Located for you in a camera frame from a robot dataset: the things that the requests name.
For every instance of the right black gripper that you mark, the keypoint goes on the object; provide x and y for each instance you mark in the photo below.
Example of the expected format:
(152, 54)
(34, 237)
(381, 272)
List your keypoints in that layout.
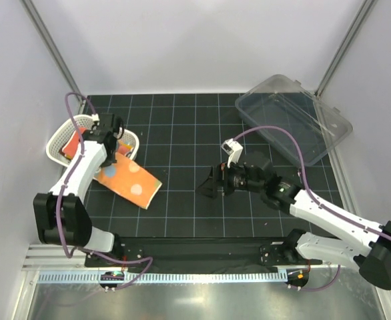
(219, 176)

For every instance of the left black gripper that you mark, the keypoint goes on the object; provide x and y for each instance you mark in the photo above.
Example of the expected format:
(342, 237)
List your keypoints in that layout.
(109, 161)

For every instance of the yellow blue patterned towel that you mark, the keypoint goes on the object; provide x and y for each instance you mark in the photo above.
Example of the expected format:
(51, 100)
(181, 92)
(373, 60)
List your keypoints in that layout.
(124, 149)

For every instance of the pink brown towel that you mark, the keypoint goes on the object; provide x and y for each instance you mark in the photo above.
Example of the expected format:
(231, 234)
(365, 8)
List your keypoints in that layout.
(69, 149)

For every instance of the orange polka dot towel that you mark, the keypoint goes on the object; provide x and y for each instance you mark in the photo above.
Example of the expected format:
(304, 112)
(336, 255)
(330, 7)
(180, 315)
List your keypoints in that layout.
(129, 180)

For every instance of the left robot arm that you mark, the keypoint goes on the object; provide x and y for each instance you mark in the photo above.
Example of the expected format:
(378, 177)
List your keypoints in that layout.
(60, 215)

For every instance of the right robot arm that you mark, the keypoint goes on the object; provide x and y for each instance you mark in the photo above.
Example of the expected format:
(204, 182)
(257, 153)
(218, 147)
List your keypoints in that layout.
(357, 243)

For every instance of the white perforated plastic basket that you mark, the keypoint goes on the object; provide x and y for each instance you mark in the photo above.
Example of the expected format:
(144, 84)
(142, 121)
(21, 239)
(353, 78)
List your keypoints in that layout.
(66, 130)

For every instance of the clear plastic storage bin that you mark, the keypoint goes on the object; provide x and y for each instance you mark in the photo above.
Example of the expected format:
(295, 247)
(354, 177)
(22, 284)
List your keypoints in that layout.
(280, 102)

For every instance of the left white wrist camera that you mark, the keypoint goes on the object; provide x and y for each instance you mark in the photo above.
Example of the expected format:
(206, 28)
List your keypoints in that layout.
(95, 117)

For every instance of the left aluminium frame post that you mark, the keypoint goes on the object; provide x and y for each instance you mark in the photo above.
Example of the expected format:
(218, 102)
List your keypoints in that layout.
(50, 44)

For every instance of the aluminium frame post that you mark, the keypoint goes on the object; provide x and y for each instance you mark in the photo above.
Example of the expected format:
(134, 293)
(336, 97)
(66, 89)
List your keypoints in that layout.
(345, 45)
(50, 44)

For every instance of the white slotted cable duct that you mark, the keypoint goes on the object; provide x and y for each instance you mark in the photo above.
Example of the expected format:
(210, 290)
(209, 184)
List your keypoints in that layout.
(116, 277)

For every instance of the right aluminium frame post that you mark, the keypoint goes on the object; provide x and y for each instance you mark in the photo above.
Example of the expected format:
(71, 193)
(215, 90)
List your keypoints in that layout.
(345, 45)

